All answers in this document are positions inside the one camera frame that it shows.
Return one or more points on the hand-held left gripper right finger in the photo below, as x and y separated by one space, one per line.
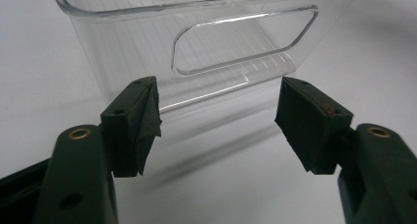
311 129

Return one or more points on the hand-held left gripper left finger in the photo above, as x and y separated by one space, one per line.
129 129

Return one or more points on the clear plastic container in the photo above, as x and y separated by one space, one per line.
131 53

